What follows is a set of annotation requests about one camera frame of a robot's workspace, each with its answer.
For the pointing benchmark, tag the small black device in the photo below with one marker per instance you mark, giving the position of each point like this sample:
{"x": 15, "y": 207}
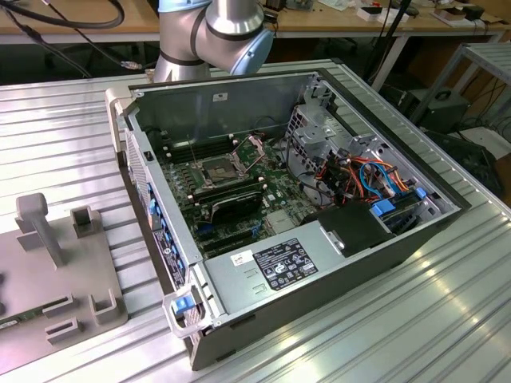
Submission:
{"x": 475, "y": 13}

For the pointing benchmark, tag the RAM slot with white clips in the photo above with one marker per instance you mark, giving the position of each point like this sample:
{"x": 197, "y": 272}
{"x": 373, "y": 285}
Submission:
{"x": 207, "y": 139}
{"x": 207, "y": 150}

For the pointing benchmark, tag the CPU socket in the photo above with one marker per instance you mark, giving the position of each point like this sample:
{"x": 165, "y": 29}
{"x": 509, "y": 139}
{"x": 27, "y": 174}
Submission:
{"x": 217, "y": 171}

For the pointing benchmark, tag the small blue carrier tab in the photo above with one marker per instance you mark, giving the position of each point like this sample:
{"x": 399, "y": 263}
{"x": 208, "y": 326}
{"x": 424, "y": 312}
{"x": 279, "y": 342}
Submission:
{"x": 420, "y": 192}

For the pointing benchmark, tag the green RAM stick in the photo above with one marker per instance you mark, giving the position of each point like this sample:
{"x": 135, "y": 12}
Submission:
{"x": 28, "y": 317}

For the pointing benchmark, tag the green motherboard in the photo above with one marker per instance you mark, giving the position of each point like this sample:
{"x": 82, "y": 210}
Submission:
{"x": 279, "y": 187}

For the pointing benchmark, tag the silver metal drive cage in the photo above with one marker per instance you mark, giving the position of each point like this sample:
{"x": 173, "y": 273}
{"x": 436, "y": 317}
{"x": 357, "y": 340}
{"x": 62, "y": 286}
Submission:
{"x": 319, "y": 131}

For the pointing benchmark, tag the grey metal shelf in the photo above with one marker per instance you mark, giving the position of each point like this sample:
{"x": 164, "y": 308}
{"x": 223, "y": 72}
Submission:
{"x": 491, "y": 54}

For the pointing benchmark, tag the silver chipset heatsink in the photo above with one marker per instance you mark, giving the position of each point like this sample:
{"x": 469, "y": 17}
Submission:
{"x": 279, "y": 222}

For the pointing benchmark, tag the black installed RAM stick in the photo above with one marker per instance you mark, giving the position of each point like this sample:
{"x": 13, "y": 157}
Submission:
{"x": 247, "y": 190}
{"x": 247, "y": 183}

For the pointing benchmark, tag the black graphics card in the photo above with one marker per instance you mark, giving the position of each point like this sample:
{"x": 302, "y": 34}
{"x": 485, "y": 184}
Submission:
{"x": 239, "y": 207}

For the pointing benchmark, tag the brown cardboard piece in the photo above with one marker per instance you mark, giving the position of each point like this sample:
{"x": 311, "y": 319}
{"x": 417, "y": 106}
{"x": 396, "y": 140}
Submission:
{"x": 459, "y": 20}

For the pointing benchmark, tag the thin metal locking lever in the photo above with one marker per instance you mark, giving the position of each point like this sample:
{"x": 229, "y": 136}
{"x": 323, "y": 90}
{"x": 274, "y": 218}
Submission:
{"x": 191, "y": 149}

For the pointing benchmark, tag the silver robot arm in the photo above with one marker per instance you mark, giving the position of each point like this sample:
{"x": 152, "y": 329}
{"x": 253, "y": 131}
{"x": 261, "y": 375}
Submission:
{"x": 187, "y": 40}

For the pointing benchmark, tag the white box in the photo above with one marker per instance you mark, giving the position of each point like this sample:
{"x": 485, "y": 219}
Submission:
{"x": 365, "y": 15}

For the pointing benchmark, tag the black PC side panel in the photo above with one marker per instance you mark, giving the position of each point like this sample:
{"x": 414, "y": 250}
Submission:
{"x": 471, "y": 163}

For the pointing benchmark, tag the blue disk carrier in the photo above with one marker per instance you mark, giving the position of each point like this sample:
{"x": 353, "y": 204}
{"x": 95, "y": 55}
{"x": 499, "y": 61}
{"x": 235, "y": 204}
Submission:
{"x": 381, "y": 209}

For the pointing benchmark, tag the wooden desk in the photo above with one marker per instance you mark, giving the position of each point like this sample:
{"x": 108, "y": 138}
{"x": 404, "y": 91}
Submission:
{"x": 319, "y": 20}

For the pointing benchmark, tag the open grey PC case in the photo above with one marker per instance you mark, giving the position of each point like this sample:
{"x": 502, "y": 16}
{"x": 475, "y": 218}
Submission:
{"x": 319, "y": 311}

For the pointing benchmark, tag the black plastic shroud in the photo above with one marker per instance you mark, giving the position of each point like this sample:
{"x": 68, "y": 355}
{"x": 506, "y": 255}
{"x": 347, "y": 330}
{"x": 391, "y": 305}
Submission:
{"x": 351, "y": 227}

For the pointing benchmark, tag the grey parts rack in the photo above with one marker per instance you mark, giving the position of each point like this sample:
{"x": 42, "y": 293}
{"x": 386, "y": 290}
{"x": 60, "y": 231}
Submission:
{"x": 48, "y": 279}

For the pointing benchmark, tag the silver power supply unit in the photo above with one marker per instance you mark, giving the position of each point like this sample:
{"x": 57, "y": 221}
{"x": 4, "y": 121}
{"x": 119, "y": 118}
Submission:
{"x": 231, "y": 283}

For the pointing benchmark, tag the blue case latch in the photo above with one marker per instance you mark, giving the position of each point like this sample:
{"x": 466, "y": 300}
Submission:
{"x": 179, "y": 306}

